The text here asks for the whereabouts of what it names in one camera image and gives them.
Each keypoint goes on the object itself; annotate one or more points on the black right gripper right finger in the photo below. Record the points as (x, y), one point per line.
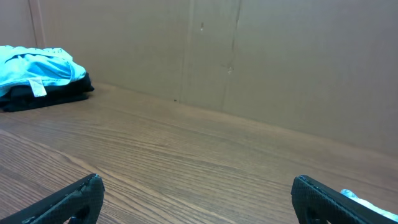
(315, 203)

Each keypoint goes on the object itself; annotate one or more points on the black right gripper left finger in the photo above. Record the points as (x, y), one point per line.
(79, 202)

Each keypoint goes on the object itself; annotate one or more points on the light blue denim jeans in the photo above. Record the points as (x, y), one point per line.
(369, 205)

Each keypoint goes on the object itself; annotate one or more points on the black folded garment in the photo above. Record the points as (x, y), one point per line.
(21, 98)

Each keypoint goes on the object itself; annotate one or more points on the light blue folded t-shirt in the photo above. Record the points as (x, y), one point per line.
(37, 68)

